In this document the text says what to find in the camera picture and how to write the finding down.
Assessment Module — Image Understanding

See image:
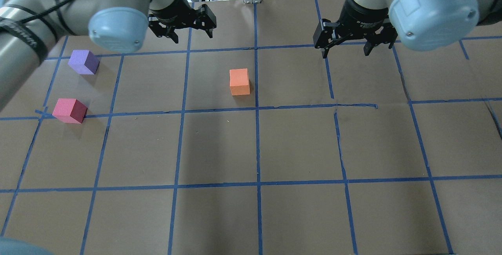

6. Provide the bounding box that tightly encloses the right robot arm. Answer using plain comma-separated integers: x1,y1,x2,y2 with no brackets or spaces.
313,0,501,58

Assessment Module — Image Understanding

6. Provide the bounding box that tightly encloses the pink foam block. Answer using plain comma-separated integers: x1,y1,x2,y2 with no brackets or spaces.
52,98,88,124

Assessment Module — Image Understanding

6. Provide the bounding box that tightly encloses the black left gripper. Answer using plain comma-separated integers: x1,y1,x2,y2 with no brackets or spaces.
149,0,217,44

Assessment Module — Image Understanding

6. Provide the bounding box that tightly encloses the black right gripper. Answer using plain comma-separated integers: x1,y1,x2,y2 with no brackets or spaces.
313,0,397,59

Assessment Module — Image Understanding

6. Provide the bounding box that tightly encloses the orange foam block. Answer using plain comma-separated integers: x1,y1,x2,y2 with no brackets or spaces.
229,68,251,96

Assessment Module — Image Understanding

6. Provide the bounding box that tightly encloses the brown paper mat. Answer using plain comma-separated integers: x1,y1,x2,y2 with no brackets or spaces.
1,0,502,255

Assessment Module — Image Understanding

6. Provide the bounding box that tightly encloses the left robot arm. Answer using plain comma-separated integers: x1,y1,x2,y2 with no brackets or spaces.
0,0,217,108

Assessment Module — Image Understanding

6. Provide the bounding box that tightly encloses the purple foam block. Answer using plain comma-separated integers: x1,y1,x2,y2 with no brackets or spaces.
68,49,100,75

